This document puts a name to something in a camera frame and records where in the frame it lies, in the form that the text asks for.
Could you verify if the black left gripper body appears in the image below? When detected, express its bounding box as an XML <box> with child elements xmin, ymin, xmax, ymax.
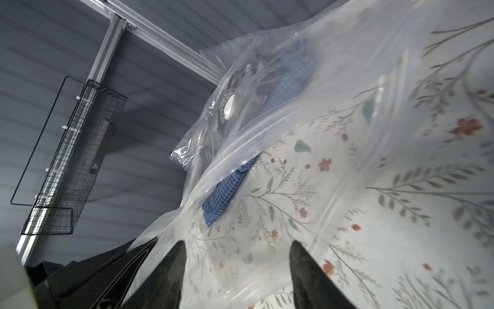
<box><xmin>25</xmin><ymin>240</ymin><xmax>133</xmax><ymax>299</ymax></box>

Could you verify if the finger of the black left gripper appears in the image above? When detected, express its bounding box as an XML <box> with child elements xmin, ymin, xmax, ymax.
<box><xmin>69</xmin><ymin>237</ymin><xmax>158</xmax><ymax>308</ymax></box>

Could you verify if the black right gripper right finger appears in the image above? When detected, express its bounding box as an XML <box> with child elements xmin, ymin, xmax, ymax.
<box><xmin>289</xmin><ymin>241</ymin><xmax>356</xmax><ymax>309</ymax></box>

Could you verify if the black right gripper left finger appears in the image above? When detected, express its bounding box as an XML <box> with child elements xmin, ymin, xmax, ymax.
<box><xmin>121</xmin><ymin>241</ymin><xmax>187</xmax><ymax>309</ymax></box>

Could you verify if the clear plastic vacuum bag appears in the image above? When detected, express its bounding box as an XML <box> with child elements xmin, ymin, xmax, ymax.
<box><xmin>126</xmin><ymin>1</ymin><xmax>493</xmax><ymax>308</ymax></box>

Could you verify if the black white plaid shirt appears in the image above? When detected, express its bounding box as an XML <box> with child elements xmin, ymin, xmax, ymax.
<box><xmin>198</xmin><ymin>60</ymin><xmax>280</xmax><ymax>165</ymax></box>

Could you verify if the blue checked shirt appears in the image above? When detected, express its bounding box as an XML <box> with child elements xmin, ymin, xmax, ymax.
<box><xmin>202</xmin><ymin>41</ymin><xmax>316</xmax><ymax>227</ymax></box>

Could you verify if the black wire wall basket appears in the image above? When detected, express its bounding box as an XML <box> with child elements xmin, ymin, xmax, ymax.
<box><xmin>20</xmin><ymin>79</ymin><xmax>127</xmax><ymax>236</ymax></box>

